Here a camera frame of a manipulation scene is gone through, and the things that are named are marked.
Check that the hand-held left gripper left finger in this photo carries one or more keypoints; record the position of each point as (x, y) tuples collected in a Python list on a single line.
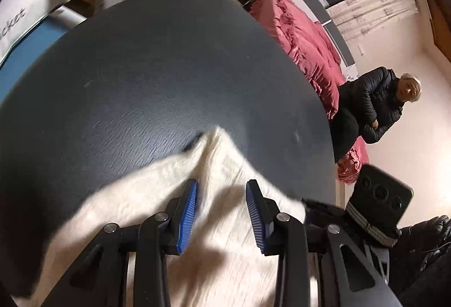
[(186, 219)]

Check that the beige patterned curtain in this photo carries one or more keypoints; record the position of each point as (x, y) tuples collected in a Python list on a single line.
[(377, 7)]

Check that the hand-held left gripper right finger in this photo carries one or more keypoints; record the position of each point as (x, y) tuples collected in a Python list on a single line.
[(255, 219)]

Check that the cream knitted sweater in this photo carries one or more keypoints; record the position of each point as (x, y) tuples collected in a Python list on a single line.
[(123, 194)]

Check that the person's right forearm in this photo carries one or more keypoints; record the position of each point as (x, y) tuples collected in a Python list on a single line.
[(422, 250)]

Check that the white dog print pillow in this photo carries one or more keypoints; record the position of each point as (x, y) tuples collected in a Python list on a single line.
[(24, 14)]

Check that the red quilt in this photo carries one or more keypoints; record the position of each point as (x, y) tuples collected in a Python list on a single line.
[(299, 29)]

